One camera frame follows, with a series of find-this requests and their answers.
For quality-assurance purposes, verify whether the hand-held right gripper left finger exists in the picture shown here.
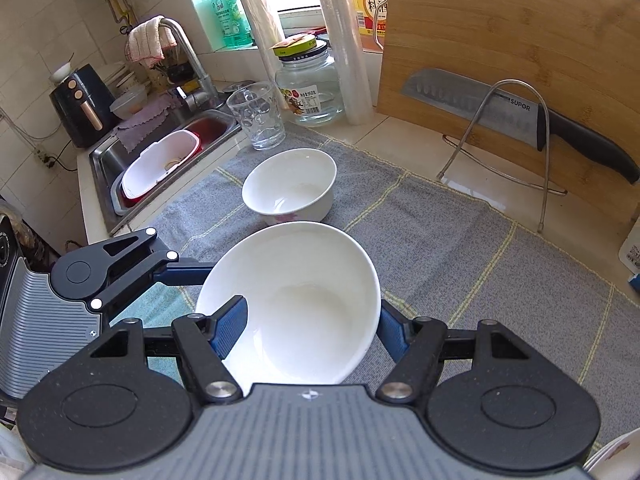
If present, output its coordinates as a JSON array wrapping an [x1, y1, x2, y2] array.
[[90, 296, 249, 406]]

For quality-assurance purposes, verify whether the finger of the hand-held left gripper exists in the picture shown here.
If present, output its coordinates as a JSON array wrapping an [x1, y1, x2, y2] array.
[[90, 227, 216, 311]]

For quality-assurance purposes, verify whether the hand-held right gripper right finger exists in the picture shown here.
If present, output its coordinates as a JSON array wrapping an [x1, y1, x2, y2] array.
[[375, 300, 531, 403]]

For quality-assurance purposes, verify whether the white pink-flower bowl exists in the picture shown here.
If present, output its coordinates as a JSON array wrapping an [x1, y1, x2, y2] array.
[[195, 222, 381, 387], [242, 149, 337, 226]]

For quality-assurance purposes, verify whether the round white fruit-print plate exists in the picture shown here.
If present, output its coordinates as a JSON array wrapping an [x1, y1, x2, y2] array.
[[582, 427, 640, 480]]

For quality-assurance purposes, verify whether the grey checked cloth mat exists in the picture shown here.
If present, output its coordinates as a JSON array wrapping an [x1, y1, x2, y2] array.
[[107, 125, 640, 413]]

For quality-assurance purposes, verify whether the white plastic basin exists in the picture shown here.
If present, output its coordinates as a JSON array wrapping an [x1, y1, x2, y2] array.
[[121, 129, 200, 200]]

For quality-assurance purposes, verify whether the red plastic basin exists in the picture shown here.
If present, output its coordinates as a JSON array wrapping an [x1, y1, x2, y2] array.
[[122, 130, 203, 207]]

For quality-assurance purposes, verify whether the stainless steel sink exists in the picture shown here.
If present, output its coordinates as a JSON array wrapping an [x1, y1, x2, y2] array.
[[89, 107, 244, 237]]

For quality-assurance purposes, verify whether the purple dish cloth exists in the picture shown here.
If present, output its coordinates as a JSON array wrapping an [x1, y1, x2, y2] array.
[[114, 97, 176, 154]]

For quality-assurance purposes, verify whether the clear drinking glass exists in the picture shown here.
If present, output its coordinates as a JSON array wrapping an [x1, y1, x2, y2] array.
[[226, 81, 287, 151]]

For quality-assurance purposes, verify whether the clear plastic container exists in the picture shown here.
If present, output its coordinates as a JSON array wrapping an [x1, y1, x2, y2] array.
[[109, 85, 150, 121]]

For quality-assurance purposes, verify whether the black air fryer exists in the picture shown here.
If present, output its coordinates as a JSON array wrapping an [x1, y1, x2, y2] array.
[[49, 64, 119, 149]]

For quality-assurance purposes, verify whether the metal kitchen faucet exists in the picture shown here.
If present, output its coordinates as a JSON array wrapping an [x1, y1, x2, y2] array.
[[160, 17, 222, 112]]

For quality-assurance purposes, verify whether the large glass jar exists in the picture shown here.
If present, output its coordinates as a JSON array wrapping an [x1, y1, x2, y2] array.
[[273, 34, 346, 126]]

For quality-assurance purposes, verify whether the white pink striped towel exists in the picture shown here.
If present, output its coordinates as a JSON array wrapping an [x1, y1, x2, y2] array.
[[124, 16, 179, 69]]

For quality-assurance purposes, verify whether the white blue salt bag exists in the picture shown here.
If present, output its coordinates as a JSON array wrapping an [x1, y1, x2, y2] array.
[[618, 220, 640, 287]]

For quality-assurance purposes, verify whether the green dish soap bottle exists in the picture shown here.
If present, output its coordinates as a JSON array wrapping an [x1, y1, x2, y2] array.
[[207, 0, 254, 51]]

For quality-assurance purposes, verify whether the tall plastic wrap roll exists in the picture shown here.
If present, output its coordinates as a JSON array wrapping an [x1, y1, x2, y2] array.
[[307, 0, 372, 126]]

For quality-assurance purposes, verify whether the bamboo cutting board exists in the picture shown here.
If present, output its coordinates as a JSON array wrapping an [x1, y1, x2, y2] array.
[[376, 0, 640, 223]]

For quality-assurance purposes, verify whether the orange cooking wine bottle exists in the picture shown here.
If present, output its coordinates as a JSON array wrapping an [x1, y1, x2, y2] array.
[[347, 0, 391, 54]]

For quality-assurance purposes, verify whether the wall power socket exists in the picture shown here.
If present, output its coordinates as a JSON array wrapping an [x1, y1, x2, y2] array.
[[33, 143, 58, 170]]

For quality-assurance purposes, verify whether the metal wire board rack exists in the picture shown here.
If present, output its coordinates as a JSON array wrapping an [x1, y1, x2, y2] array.
[[436, 79, 569, 234]]

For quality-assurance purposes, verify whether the black-handled kitchen knife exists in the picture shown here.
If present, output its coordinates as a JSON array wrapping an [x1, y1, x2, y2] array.
[[401, 68, 640, 185]]

